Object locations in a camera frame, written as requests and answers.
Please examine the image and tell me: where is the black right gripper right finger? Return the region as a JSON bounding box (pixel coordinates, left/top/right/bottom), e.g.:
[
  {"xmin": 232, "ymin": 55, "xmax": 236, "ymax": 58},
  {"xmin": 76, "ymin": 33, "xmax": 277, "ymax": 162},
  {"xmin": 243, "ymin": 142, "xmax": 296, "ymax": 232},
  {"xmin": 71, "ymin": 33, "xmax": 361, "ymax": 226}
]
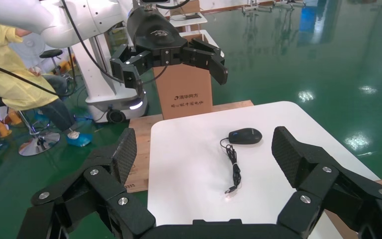
[{"xmin": 271, "ymin": 126, "xmax": 382, "ymax": 239}]

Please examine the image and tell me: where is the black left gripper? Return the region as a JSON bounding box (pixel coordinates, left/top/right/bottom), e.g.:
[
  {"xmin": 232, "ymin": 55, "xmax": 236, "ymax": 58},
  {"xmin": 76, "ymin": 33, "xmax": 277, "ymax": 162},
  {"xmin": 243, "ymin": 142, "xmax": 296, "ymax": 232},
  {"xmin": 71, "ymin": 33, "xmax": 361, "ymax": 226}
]
[{"xmin": 109, "ymin": 6, "xmax": 228, "ymax": 90}]

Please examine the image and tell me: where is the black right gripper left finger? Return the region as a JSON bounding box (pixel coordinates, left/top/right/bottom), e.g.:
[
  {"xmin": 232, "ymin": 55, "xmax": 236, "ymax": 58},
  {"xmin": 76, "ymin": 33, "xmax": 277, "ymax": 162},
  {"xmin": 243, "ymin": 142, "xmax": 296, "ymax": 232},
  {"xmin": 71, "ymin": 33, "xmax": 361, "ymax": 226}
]
[{"xmin": 16, "ymin": 127, "xmax": 156, "ymax": 239}]

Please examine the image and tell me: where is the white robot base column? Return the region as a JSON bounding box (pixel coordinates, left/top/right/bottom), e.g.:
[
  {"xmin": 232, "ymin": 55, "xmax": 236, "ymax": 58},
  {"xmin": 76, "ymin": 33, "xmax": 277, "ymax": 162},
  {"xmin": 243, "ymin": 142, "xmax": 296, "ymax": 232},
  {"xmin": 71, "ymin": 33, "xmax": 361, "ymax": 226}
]
[{"xmin": 71, "ymin": 34, "xmax": 149, "ymax": 124}]

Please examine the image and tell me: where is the tall printed cardboard box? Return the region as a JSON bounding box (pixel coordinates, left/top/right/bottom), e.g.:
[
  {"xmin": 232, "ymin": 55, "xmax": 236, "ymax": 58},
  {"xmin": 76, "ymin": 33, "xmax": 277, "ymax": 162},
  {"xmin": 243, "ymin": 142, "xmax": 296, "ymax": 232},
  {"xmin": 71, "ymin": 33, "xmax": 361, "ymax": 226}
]
[{"xmin": 153, "ymin": 33, "xmax": 213, "ymax": 120}]

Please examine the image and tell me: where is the white background table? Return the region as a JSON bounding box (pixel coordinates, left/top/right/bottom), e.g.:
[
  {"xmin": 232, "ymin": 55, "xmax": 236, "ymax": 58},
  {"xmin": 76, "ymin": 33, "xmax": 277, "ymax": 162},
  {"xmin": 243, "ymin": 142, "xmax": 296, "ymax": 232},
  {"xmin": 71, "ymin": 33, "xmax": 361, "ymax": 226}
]
[{"xmin": 168, "ymin": 11, "xmax": 208, "ymax": 33}]

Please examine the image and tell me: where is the blue shoe cover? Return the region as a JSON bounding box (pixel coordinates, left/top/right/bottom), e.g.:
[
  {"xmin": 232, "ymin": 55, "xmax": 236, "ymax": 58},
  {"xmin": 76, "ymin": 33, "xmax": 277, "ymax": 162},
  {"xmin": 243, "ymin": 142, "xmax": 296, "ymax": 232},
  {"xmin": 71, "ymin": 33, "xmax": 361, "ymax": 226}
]
[{"xmin": 66, "ymin": 131, "xmax": 94, "ymax": 147}]

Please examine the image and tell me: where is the black stool with chrome base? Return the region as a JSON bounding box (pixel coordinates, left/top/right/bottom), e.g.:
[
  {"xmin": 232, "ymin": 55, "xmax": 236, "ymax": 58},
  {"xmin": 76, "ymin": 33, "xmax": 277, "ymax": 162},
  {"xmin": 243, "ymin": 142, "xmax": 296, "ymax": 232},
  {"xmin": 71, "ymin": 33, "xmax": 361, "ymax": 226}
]
[{"xmin": 0, "ymin": 81, "xmax": 62, "ymax": 157}]

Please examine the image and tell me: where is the small black round stool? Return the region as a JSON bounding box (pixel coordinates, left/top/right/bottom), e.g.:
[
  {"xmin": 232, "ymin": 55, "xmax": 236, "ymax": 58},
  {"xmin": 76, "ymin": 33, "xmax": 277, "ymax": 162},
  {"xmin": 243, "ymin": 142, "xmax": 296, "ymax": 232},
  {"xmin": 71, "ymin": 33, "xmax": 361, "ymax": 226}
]
[{"xmin": 39, "ymin": 48, "xmax": 65, "ymax": 75}]

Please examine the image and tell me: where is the white electric fan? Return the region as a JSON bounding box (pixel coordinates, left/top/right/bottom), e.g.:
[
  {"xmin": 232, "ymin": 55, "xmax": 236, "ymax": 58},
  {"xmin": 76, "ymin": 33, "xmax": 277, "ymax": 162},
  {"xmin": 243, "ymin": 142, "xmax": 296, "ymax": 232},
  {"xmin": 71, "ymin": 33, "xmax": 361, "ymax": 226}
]
[{"xmin": 19, "ymin": 33, "xmax": 47, "ymax": 60}]

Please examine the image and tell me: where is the person in yellow coat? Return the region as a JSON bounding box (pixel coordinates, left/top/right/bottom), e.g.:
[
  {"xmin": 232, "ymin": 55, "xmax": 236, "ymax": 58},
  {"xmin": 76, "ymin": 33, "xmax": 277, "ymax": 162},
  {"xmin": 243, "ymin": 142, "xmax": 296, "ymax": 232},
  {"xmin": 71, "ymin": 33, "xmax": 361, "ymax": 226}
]
[{"xmin": 0, "ymin": 19, "xmax": 95, "ymax": 147}]

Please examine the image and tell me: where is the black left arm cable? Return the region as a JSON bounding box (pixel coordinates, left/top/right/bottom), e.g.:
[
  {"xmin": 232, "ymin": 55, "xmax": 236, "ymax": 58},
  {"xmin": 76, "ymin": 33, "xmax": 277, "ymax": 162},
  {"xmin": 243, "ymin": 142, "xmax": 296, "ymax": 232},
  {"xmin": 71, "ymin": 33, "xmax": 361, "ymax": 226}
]
[{"xmin": 0, "ymin": 0, "xmax": 169, "ymax": 98}]

